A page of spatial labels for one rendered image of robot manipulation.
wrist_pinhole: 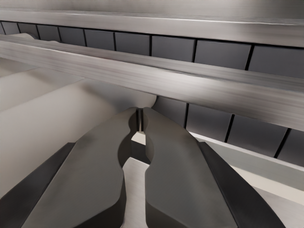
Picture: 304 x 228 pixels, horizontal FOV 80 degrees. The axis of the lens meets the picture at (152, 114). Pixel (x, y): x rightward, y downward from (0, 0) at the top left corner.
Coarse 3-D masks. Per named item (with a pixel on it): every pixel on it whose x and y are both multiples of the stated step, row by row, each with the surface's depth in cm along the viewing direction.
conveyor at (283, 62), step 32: (0, 32) 26; (32, 32) 22; (64, 32) 20; (96, 32) 18; (128, 32) 20; (224, 64) 13; (256, 64) 12; (288, 64) 11; (160, 96) 17; (192, 128) 17; (224, 128) 16; (256, 128) 14; (288, 128) 14; (288, 160) 14
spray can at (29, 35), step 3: (18, 33) 22; (21, 33) 22; (24, 33) 22; (27, 33) 22; (30, 33) 22; (18, 36) 21; (21, 36) 21; (24, 36) 21; (27, 36) 21; (30, 36) 22; (33, 36) 22; (36, 36) 22
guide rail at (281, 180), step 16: (144, 144) 16; (208, 144) 15; (224, 160) 13; (240, 160) 13; (256, 160) 13; (256, 176) 12; (272, 176) 12; (288, 176) 12; (272, 192) 12; (288, 192) 12
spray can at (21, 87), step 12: (24, 72) 14; (36, 72) 14; (48, 72) 14; (60, 72) 15; (0, 84) 12; (12, 84) 12; (24, 84) 13; (36, 84) 13; (48, 84) 14; (60, 84) 14; (0, 96) 11; (12, 96) 12; (24, 96) 12; (36, 96) 13; (0, 108) 11
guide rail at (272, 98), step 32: (32, 64) 11; (64, 64) 9; (96, 64) 8; (128, 64) 7; (160, 64) 7; (192, 64) 7; (192, 96) 7; (224, 96) 6; (256, 96) 6; (288, 96) 5
